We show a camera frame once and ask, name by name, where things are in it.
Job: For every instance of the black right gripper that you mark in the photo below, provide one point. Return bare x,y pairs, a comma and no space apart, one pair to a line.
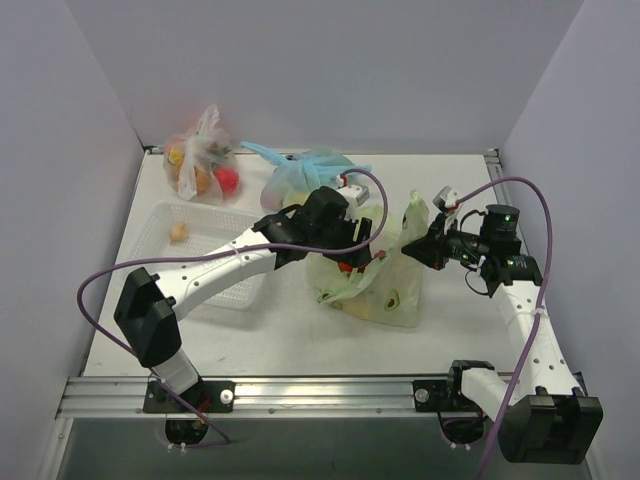
440,245

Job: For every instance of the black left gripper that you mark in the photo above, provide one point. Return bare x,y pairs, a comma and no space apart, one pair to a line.
357,233

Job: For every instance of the light green avocado plastic bag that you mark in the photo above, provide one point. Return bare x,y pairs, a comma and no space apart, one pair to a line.
388,289

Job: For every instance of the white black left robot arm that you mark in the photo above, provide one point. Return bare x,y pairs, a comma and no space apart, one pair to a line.
151,305

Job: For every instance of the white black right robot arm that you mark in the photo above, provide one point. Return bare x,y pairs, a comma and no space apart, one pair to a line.
543,415

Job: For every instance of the blue tied plastic bag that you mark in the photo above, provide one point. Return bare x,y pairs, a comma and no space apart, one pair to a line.
296,175

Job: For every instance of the clear tied bag of fruits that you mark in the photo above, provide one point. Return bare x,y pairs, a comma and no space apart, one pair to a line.
200,164

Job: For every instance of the small tan fake fruit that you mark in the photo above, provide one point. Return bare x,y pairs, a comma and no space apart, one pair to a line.
178,233

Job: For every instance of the white perforated plastic basket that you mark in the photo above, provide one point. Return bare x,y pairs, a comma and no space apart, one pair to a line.
209,228

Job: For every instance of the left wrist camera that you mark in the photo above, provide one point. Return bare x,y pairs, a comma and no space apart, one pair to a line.
356,195

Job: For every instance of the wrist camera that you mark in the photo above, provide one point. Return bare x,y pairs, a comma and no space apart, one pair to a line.
356,195
446,202

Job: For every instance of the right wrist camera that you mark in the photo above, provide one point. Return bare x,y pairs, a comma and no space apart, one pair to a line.
446,202

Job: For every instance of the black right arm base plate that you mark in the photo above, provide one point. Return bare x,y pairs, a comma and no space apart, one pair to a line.
434,396

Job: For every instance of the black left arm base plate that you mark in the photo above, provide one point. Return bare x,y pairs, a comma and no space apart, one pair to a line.
207,396

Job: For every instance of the aluminium front rail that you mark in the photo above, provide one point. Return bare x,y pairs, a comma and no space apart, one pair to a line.
256,398

